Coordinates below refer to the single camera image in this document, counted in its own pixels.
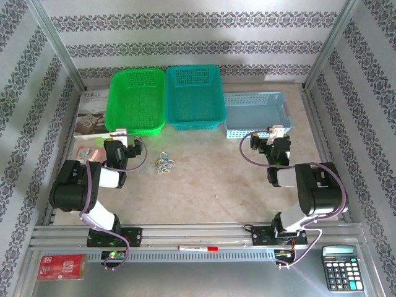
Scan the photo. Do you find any thin white cable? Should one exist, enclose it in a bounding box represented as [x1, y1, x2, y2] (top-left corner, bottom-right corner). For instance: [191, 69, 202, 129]
[140, 157, 171, 176]

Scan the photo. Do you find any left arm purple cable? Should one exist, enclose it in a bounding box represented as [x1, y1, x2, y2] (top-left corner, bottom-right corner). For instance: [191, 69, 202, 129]
[79, 134, 148, 272]

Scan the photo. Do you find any pink blister packet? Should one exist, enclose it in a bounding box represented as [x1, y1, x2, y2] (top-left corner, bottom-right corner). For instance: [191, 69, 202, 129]
[75, 145, 108, 165]

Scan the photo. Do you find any red and white marker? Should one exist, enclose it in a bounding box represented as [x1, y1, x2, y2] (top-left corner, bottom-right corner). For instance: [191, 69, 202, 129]
[178, 244, 219, 252]

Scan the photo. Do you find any red cardboard box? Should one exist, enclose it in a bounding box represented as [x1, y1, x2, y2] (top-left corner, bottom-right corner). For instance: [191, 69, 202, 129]
[37, 254, 89, 282]

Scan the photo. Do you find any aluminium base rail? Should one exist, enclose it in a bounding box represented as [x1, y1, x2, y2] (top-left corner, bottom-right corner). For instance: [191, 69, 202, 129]
[29, 224, 366, 250]

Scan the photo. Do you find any aluminium frame post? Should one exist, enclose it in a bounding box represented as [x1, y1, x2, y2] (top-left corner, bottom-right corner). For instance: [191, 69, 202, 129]
[302, 0, 363, 92]
[27, 0, 87, 91]

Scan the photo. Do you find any black desk calculator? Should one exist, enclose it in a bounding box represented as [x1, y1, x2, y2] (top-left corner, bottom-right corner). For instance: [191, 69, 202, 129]
[321, 244, 363, 291]

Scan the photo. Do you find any grey slotted cable duct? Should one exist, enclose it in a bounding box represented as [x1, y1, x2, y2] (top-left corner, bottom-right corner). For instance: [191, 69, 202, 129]
[88, 249, 276, 263]

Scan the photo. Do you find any thin blue cable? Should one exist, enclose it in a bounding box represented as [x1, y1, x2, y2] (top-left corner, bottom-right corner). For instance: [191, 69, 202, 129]
[153, 152, 174, 173]
[156, 151, 178, 171]

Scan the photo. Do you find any white booklet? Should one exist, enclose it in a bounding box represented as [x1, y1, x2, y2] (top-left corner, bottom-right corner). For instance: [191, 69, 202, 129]
[73, 88, 114, 139]

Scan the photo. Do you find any teal plastic basket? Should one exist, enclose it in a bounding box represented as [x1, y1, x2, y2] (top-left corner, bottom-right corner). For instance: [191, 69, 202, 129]
[165, 64, 226, 131]

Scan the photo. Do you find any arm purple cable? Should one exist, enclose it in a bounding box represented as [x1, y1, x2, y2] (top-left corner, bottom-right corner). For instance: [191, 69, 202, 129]
[79, 134, 148, 272]
[239, 132, 348, 270]

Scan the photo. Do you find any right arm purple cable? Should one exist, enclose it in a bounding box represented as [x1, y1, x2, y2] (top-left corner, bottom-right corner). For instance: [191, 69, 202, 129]
[239, 132, 348, 270]

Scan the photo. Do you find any pile of rubber bands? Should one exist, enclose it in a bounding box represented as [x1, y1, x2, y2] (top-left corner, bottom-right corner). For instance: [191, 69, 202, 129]
[148, 154, 174, 174]

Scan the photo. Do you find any small circuit board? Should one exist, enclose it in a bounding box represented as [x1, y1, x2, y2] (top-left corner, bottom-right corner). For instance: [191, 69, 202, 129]
[274, 249, 296, 260]
[101, 250, 126, 262]

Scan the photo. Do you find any aluminium side rail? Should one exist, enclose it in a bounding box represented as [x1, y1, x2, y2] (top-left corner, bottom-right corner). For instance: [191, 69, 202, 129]
[41, 88, 86, 226]
[300, 86, 353, 223]

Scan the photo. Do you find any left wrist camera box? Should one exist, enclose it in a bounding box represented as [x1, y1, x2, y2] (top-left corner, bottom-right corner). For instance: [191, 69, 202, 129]
[110, 128, 129, 146]

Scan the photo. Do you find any light blue plastic basket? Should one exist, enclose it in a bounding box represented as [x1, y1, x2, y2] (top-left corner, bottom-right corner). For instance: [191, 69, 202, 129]
[222, 91, 295, 139]

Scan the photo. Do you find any green plastic basket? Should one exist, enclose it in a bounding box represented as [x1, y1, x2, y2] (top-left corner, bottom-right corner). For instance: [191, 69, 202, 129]
[104, 67, 166, 137]

